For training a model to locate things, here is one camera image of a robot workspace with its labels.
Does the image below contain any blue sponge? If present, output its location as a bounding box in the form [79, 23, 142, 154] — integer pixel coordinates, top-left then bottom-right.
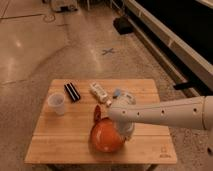
[113, 89, 121, 99]

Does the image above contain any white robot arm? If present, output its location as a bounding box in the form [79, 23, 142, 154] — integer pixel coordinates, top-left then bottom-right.
[108, 93, 213, 156]

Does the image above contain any black bag on floor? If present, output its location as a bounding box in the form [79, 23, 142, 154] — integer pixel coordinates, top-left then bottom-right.
[113, 17, 133, 35]

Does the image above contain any black rectangular box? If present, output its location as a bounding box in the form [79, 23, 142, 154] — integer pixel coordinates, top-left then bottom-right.
[64, 83, 81, 102]

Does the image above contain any floor cable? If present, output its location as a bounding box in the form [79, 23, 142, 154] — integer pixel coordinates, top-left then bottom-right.
[42, 9, 57, 24]

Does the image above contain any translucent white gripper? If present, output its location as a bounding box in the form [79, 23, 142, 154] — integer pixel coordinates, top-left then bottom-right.
[115, 122, 135, 140]

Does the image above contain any long white bench rail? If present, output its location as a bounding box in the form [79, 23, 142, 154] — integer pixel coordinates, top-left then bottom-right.
[109, 0, 213, 101]

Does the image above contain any white carton box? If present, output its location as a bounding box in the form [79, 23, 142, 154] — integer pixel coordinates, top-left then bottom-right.
[90, 82, 112, 107]

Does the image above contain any wooden table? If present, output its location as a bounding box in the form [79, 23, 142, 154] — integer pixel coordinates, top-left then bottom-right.
[25, 79, 177, 165]

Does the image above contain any clear plastic cup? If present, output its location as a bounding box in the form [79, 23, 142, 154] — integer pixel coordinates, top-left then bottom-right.
[47, 93, 65, 115]

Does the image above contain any white machine base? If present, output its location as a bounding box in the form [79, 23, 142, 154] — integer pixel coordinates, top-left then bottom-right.
[50, 0, 78, 12]

